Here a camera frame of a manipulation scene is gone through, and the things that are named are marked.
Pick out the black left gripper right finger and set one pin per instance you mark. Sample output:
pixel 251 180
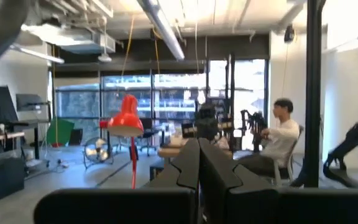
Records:
pixel 244 205

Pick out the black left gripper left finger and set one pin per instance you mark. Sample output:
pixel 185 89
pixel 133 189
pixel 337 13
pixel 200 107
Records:
pixel 166 205

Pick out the black background robot arm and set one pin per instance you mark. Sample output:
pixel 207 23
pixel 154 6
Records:
pixel 353 137

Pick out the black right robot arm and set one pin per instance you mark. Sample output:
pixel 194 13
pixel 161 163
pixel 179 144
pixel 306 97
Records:
pixel 187 130

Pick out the wooden background desk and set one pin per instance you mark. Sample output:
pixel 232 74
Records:
pixel 169 151

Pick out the black office chair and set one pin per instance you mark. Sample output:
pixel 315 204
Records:
pixel 148 130

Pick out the white chair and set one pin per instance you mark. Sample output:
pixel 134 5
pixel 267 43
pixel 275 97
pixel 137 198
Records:
pixel 292 165

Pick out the seated person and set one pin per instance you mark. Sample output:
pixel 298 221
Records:
pixel 283 140

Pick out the red desk lamp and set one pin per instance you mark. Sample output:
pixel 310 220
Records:
pixel 126 121

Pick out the metal floor fan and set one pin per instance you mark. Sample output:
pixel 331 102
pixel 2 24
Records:
pixel 97 152

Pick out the white ceiling pipe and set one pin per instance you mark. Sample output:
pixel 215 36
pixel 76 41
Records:
pixel 163 28

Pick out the small black box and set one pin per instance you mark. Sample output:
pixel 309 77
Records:
pixel 76 137

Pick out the green board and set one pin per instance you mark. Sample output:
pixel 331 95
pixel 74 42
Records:
pixel 61 132

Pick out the black computer blue lights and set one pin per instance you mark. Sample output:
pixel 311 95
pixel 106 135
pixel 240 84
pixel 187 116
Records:
pixel 5 177

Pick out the grey background monitor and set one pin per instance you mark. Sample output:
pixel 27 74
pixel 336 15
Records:
pixel 30 101

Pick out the wooden workbench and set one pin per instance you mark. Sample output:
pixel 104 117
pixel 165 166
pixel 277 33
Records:
pixel 2 136

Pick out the black backdrop curtain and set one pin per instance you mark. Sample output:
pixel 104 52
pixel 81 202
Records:
pixel 2 102

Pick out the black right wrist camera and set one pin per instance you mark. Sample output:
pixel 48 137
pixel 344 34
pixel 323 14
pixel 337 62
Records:
pixel 207 112

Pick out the black aluminium rig frame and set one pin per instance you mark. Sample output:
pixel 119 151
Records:
pixel 314 93

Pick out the grey ceiling air duct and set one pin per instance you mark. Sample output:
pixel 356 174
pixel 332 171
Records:
pixel 73 39

